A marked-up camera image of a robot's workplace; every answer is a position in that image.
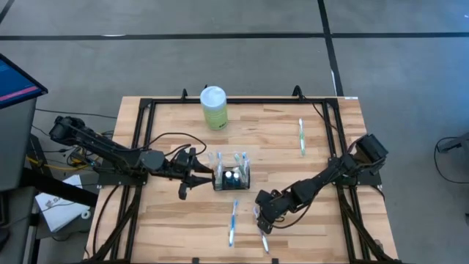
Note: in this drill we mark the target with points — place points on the black stand beam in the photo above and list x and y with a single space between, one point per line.
55 187

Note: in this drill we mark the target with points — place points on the white printed box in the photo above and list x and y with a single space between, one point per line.
58 209

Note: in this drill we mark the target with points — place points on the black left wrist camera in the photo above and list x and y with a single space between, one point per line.
184 154

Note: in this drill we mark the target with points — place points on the grey stand foot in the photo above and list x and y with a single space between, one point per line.
458 143

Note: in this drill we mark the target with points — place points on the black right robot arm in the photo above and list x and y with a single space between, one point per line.
329 176

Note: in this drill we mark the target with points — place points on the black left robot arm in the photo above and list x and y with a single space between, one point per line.
110 150

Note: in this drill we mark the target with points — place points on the blue toothbrush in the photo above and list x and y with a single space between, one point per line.
219 163
232 227

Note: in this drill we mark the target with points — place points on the purple toothbrush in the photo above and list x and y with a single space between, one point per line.
264 243

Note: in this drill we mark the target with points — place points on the black aluminium table frame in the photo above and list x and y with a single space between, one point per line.
264 100

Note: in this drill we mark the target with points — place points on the blue mouthwash bottle white cap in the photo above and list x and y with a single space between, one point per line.
236 176
228 175

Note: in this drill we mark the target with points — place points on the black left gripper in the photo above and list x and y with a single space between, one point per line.
183 172

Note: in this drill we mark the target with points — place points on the green wipes canister white lid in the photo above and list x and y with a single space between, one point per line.
214 113

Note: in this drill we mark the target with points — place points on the green toothbrush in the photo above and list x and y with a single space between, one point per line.
302 141
237 158

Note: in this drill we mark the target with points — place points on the grey cabinet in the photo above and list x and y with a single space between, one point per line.
14 146

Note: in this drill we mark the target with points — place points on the blue screen monitor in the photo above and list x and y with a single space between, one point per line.
14 82

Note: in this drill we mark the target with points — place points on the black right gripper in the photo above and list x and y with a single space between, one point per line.
273 205

